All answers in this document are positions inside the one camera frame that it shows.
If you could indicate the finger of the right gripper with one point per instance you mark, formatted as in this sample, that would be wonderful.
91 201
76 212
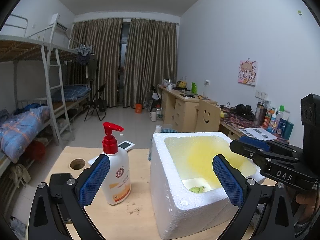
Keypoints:
243 141
250 152

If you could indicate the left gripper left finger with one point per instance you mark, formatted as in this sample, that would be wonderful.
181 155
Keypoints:
65 197

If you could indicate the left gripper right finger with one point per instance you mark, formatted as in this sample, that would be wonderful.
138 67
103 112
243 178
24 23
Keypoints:
276 220

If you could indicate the printed paper sheet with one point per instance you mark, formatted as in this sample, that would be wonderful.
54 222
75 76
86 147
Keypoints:
258 133

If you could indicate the dark thermos bottle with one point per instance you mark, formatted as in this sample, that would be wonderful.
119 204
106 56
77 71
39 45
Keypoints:
259 113

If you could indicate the teal box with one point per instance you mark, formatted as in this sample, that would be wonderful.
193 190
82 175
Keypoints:
288 130

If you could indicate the black headphones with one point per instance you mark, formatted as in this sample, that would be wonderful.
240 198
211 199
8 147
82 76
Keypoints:
244 111

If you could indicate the wooden smiley chair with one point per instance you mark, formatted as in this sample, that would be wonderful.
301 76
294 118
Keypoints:
208 119

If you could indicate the white styrofoam box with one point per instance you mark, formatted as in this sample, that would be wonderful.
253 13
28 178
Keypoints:
186 195

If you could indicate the anime girl poster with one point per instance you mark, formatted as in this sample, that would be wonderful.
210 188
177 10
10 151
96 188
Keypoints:
248 72

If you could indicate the red pump lotion bottle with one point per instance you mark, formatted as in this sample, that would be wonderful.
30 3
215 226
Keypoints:
117 184

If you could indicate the green plastic stand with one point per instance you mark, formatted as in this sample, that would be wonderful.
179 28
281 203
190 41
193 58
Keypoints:
193 88

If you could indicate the wooden desk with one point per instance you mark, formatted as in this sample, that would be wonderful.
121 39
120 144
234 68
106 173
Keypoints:
179 111

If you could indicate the blue plaid blanket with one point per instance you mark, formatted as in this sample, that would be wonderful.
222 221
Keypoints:
18 131

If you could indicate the white mug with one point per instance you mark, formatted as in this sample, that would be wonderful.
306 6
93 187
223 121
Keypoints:
153 116

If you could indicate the white phone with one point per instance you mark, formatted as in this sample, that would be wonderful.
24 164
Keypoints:
126 145

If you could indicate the metal bunk bed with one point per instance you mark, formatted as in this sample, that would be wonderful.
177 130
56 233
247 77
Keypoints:
40 47

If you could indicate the brown curtains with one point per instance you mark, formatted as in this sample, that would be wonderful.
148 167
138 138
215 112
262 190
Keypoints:
150 56

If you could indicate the air conditioner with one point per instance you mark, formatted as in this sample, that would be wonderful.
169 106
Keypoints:
55 20

